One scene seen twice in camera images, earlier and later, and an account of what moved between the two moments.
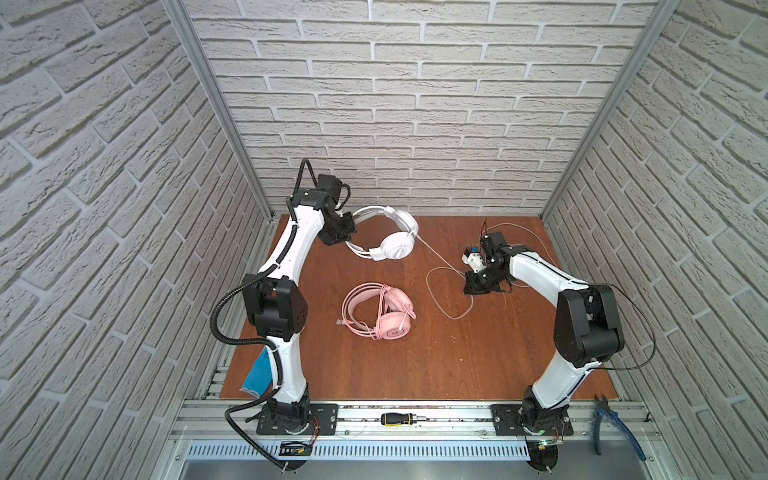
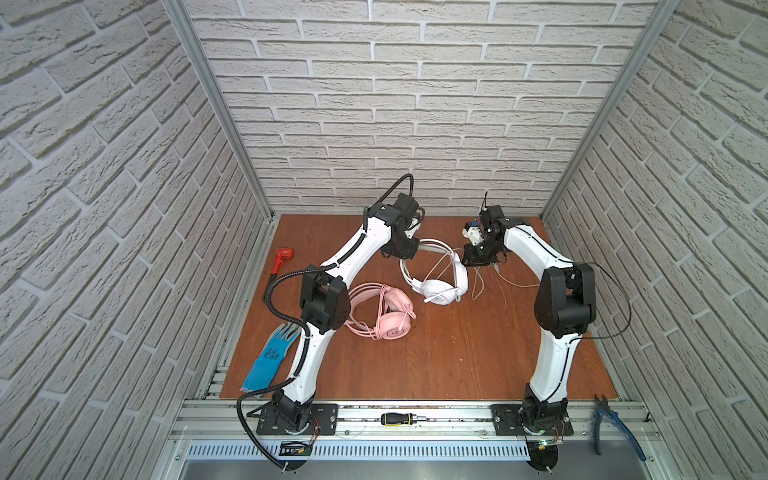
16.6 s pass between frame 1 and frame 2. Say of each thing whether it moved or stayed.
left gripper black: moved
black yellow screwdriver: stayed
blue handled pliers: stayed
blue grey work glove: stayed
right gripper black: moved
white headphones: moved
